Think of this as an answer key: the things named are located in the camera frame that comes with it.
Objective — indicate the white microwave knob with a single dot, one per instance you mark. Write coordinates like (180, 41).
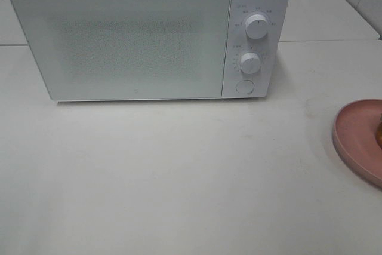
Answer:
(250, 63)
(256, 25)

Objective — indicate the white microwave door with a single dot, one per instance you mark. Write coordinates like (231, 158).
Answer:
(127, 49)

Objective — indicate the pink round plate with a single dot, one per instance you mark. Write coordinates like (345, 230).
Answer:
(354, 136)

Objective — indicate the upper white microwave knob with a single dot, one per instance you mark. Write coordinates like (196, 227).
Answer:
(256, 25)

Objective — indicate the burger with lettuce and cheese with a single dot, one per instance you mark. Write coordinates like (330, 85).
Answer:
(378, 133)

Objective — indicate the round white door release button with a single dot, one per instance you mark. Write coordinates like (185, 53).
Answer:
(245, 87)

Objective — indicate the lower white microwave knob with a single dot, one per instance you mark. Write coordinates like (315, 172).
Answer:
(250, 63)

